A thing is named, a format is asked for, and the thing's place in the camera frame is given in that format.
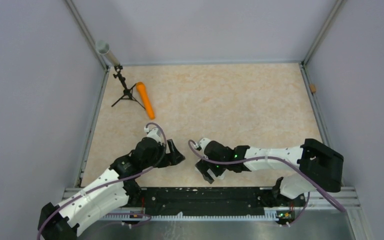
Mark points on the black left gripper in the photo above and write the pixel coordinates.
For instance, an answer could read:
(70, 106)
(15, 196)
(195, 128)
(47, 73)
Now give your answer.
(169, 159)

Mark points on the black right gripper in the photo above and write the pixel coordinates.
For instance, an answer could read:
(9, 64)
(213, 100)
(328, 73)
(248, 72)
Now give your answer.
(203, 166)

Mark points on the white remote control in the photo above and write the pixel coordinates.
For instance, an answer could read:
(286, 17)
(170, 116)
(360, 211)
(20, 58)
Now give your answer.
(222, 176)

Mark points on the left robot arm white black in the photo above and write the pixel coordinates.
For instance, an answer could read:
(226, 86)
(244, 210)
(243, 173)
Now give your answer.
(114, 188)

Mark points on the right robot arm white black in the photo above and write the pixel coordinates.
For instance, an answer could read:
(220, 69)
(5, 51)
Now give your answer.
(316, 166)

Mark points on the black mini tripod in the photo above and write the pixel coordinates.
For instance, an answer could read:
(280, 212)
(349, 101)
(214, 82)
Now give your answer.
(127, 91)

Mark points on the grey tube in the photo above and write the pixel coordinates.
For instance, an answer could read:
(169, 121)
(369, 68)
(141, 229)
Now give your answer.
(103, 48)

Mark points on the small cork piece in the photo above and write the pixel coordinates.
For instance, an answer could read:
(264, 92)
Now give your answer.
(312, 88)

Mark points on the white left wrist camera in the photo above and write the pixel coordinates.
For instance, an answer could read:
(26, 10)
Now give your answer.
(154, 133)

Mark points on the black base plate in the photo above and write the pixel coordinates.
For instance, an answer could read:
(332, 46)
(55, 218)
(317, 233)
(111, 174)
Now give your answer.
(212, 201)

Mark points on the white cable duct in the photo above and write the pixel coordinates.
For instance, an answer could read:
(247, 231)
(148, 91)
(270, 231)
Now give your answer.
(122, 215)

